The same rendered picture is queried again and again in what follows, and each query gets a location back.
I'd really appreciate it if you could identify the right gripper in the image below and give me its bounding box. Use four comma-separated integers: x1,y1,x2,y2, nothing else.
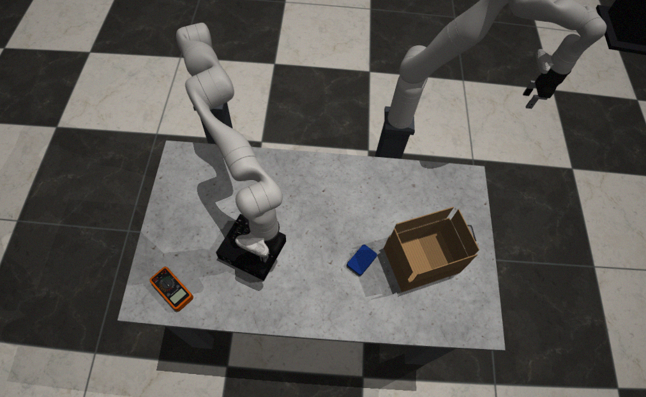
236,218,282,263

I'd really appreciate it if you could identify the brown cardboard box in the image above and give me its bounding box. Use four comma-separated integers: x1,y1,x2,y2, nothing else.
384,207,479,292

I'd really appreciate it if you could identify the orange digital multimeter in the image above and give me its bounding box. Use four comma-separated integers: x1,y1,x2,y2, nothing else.
150,267,193,311

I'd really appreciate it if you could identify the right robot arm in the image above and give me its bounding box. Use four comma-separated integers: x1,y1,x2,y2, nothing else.
176,23,283,232

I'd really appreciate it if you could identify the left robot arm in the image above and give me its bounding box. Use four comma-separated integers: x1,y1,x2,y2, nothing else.
387,0,606,129

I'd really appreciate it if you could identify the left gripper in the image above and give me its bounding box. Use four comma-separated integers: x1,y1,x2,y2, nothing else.
523,49,576,109

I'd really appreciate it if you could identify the black lighting desk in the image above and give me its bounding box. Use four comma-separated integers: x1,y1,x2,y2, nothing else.
216,214,286,281

